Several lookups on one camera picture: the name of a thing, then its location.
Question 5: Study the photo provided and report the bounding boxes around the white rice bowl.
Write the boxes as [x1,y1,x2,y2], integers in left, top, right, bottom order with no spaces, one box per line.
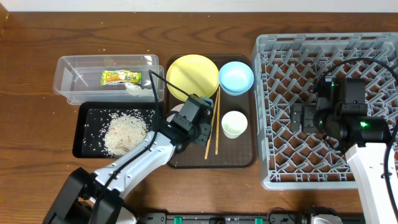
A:
[166,103,184,123]

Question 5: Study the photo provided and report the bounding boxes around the wooden chopstick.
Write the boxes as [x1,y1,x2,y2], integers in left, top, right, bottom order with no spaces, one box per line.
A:
[204,90,220,160]
[215,86,221,155]

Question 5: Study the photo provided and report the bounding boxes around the white cup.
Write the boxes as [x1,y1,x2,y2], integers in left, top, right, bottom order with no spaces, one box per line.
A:
[221,111,248,139]

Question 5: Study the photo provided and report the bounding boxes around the yellow plate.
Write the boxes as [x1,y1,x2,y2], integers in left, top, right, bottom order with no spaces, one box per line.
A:
[166,54,219,98]

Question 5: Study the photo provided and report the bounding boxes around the left wooden chopstick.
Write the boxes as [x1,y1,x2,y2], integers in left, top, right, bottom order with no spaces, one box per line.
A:
[204,90,220,160]

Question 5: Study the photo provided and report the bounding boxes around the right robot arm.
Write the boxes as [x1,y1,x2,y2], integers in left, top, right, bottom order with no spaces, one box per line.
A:
[290,77,397,223]

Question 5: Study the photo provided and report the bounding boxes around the grey dishwasher rack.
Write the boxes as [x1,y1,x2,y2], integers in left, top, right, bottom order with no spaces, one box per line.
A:
[251,32,397,190]

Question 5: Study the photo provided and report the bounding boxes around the green snack wrapper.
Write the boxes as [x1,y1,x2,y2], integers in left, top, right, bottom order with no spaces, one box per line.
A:
[101,70,142,85]

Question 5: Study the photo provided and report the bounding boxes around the pile of rice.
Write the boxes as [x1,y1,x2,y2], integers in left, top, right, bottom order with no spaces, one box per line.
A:
[104,115,150,158]

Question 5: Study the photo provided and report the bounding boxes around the black food waste tray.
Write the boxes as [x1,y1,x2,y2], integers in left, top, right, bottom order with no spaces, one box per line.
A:
[72,102,155,158]

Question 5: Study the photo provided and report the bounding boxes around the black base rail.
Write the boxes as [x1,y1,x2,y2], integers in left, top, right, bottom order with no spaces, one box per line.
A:
[138,213,298,224]

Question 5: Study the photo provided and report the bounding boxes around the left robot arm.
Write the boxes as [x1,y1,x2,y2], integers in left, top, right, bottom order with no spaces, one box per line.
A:
[43,112,212,223]

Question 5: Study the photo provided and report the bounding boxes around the white napkin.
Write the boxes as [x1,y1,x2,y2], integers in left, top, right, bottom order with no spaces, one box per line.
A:
[124,82,154,97]

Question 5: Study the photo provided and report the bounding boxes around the light blue bowl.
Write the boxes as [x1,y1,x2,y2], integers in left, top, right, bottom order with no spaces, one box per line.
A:
[219,62,254,96]

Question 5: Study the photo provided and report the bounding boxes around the brown serving tray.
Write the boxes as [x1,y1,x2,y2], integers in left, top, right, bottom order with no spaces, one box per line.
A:
[162,54,258,169]

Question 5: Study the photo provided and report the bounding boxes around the clear plastic waste bin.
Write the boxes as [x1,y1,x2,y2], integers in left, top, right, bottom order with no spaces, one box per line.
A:
[53,54,165,105]

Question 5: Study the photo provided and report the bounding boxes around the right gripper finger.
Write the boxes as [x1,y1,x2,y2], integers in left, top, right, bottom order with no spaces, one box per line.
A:
[302,105,318,131]
[290,103,302,130]

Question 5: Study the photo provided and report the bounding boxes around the right wooden chopstick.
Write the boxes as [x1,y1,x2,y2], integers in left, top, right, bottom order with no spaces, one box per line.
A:
[215,86,221,155]

